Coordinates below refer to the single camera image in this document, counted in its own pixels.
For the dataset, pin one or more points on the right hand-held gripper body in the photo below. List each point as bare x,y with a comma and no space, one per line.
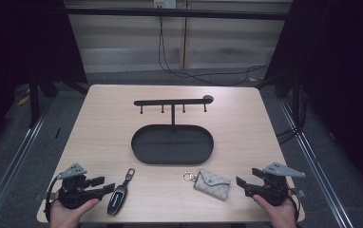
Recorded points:
273,190

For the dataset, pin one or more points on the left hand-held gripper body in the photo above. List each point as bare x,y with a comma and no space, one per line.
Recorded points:
72,193

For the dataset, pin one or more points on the black car key fob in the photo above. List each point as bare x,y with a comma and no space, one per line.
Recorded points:
117,199

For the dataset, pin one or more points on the black key holder with tray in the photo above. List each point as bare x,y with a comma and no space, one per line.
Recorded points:
170,145

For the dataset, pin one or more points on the person's left hand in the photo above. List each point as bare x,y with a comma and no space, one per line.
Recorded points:
68,215

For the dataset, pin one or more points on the person's right hand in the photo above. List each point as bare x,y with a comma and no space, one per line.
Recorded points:
279,217

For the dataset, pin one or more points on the grey tape strip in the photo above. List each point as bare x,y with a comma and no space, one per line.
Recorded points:
298,192
42,196

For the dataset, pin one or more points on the black metal stand leg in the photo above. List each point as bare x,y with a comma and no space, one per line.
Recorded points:
34,101

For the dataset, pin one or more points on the yellow floor tape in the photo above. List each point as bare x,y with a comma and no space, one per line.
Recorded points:
22,100

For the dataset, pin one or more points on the black curtain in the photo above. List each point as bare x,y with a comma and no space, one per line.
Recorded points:
21,47
334,63

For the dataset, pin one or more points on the aluminium floor rail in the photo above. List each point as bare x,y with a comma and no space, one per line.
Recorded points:
11,171
315,171

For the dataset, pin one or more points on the black horizontal frame bar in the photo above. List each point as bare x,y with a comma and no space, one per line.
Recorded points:
176,13

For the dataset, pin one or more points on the white wall socket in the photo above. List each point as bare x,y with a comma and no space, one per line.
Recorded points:
165,3

